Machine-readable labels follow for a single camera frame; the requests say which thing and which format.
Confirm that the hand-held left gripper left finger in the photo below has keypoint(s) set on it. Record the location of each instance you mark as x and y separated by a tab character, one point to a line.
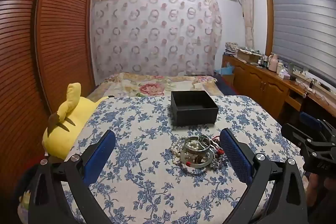
101	155

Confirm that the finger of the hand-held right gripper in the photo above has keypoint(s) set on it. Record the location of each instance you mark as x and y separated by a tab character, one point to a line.
294	134
312	120

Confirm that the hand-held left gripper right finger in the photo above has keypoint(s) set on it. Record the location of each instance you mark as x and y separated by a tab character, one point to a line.
235	158

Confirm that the pale green jade bangle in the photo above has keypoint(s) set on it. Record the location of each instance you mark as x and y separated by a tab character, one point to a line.
199	165

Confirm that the silver metal bangle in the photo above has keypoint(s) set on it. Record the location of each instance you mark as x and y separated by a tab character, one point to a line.
202	138

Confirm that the black jewelry box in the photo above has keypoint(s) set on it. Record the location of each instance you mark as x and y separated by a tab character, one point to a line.
194	108

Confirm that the person's right hand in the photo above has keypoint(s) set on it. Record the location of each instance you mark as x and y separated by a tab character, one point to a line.
313	190

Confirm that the yellow plush toy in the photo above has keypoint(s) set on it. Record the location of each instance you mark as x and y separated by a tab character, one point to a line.
76	113

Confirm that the blue floral tablecloth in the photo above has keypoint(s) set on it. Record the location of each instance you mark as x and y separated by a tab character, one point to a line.
136	121

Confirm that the white power strip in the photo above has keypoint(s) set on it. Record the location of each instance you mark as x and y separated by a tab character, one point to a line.
299	71

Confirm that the pink tissue box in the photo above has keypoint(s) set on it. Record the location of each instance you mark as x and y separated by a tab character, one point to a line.
284	74

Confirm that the wooden sideboard cabinet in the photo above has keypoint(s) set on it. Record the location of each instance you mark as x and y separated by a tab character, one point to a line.
262	82

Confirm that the pink thermos jug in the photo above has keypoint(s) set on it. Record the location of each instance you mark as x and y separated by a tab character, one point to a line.
273	63

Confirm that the navy blue bed sheet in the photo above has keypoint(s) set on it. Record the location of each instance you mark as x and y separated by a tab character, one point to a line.
227	85

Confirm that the pink floral bedspread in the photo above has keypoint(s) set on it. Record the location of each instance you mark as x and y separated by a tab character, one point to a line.
152	87

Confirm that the light blue bag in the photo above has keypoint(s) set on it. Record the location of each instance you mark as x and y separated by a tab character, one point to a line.
225	69

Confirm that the cardboard box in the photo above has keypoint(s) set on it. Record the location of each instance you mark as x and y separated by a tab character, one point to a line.
246	56

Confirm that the grey window blind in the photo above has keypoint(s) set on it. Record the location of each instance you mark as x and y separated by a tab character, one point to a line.
302	24

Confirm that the patterned storage bag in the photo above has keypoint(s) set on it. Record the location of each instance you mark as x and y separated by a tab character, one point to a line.
231	48

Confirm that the wooden louvered wardrobe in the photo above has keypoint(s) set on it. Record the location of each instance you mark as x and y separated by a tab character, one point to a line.
26	56

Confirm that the cream window curtain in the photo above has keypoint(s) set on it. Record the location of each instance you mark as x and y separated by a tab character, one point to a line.
247	11

